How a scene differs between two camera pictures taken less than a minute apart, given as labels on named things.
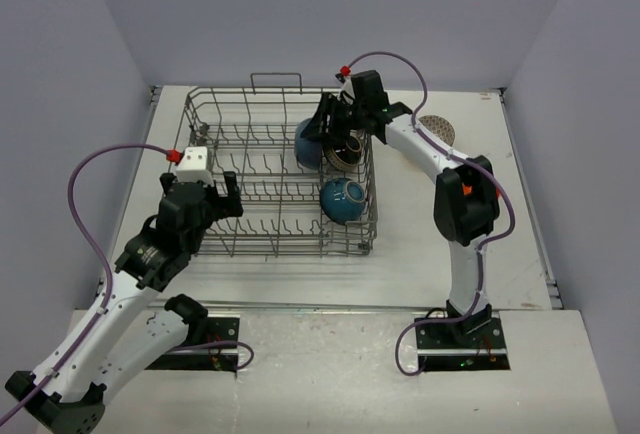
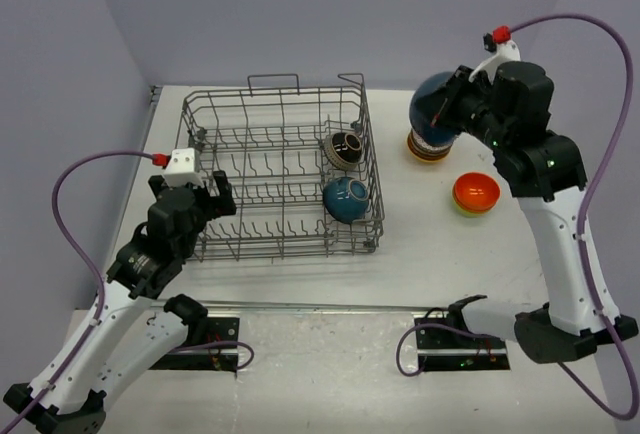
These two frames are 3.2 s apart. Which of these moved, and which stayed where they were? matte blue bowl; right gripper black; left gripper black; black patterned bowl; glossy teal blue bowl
Moved: right gripper black; matte blue bowl
Stayed: left gripper black; black patterned bowl; glossy teal blue bowl
